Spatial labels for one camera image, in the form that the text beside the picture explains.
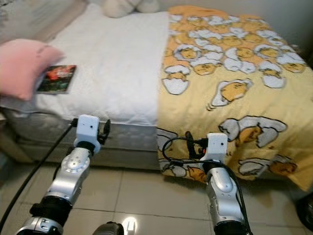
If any black round object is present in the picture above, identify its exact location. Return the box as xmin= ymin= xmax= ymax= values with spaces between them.
xmin=296 ymin=188 xmax=313 ymax=231

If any yellow cartoon print blanket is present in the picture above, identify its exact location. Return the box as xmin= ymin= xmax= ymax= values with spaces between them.
xmin=156 ymin=5 xmax=313 ymax=191

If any green red cover book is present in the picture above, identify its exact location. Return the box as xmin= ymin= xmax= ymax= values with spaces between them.
xmin=37 ymin=65 xmax=77 ymax=94

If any pink pillow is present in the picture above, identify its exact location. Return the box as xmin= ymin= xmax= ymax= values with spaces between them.
xmin=0 ymin=39 xmax=65 ymax=101

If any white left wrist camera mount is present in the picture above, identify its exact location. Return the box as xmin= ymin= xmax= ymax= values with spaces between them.
xmin=76 ymin=115 xmax=102 ymax=147

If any white quilted mattress cover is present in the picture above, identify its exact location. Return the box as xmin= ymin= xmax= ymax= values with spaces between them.
xmin=5 ymin=4 xmax=172 ymax=125

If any grey bed base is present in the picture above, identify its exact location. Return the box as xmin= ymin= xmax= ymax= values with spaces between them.
xmin=2 ymin=109 xmax=162 ymax=169

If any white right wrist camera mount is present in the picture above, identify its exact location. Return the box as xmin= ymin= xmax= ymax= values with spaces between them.
xmin=203 ymin=133 xmax=228 ymax=164

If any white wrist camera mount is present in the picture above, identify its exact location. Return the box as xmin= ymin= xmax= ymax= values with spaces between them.
xmin=203 ymin=133 xmax=228 ymax=164
xmin=76 ymin=115 xmax=102 ymax=147

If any dark robot knee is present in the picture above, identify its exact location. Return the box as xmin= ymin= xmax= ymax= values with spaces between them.
xmin=92 ymin=221 xmax=125 ymax=235

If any white plush toy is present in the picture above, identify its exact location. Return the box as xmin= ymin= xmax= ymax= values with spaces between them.
xmin=103 ymin=0 xmax=161 ymax=19

